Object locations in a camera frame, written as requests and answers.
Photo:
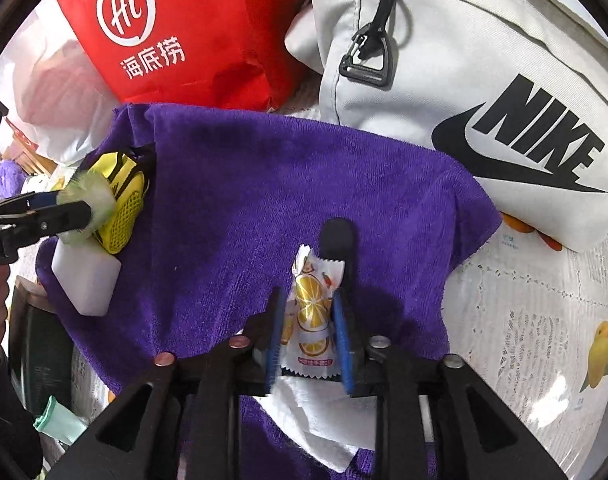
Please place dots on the mint green soft case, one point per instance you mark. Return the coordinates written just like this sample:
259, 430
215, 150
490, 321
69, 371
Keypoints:
58, 422

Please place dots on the red paper bag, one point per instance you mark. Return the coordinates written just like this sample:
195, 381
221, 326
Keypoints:
208, 20

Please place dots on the white sponge block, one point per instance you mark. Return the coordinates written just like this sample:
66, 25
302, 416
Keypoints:
86, 275

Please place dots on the purple plush toy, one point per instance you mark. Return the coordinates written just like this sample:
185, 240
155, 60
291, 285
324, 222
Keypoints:
8, 177

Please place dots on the lemon print candy packet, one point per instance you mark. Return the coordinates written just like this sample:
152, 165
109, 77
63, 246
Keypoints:
309, 310

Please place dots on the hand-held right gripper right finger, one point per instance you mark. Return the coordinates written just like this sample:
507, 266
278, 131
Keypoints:
343, 340

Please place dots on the white plastic shopping bag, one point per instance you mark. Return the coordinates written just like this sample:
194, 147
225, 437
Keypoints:
48, 85

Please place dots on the white tissue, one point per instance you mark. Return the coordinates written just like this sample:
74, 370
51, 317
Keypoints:
309, 420

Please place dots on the purple towel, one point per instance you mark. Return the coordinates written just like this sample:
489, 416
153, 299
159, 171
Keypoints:
284, 175

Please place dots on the yellow zip pouch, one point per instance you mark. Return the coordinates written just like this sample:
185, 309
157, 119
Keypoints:
121, 210

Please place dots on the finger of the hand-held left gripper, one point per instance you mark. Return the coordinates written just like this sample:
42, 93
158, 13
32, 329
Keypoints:
58, 217
38, 201

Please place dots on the dark rectangular box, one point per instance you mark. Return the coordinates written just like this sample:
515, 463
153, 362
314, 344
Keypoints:
38, 350

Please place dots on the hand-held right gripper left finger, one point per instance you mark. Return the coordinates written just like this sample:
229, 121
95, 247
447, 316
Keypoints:
276, 330

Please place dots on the grey waist bag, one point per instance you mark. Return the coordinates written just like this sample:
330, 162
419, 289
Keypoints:
434, 60

